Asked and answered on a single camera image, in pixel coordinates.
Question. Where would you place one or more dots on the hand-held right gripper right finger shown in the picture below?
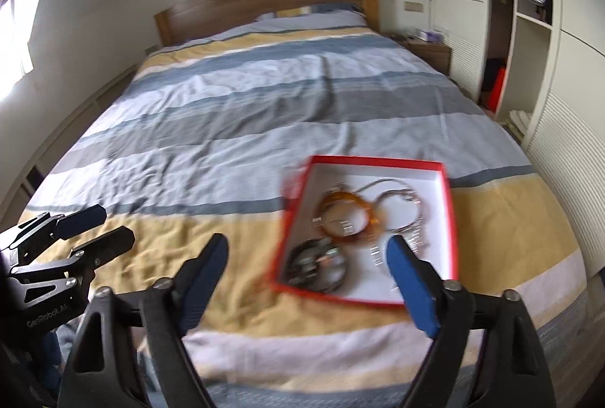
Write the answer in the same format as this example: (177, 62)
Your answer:
(411, 285)

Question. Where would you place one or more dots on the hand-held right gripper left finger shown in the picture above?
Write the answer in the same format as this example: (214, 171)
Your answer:
(208, 266)

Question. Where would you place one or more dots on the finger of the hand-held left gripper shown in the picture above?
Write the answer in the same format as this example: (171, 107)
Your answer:
(108, 245)
(85, 219)

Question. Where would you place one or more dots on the red cardboard box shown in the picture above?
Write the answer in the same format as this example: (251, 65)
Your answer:
(435, 209)

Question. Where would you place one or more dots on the striped bed blanket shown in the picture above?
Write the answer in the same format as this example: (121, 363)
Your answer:
(236, 105)

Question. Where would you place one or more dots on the white folded linens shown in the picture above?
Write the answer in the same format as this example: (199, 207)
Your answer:
(517, 127)

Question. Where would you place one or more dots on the white curtain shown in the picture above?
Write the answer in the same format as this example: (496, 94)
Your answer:
(23, 34)

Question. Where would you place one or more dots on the red bag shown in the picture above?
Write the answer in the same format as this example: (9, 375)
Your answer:
(499, 91)

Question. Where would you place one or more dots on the wooden nightstand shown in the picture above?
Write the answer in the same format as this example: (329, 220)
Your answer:
(430, 56)

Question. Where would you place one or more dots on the white blue tissue box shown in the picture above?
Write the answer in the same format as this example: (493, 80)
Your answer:
(431, 35)

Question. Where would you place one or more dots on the white wardrobe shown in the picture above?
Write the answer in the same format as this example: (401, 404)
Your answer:
(576, 58)

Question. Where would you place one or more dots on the blue pillow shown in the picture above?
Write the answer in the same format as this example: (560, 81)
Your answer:
(326, 8)

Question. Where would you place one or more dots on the wall switch plate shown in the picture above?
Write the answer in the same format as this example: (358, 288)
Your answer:
(413, 6)

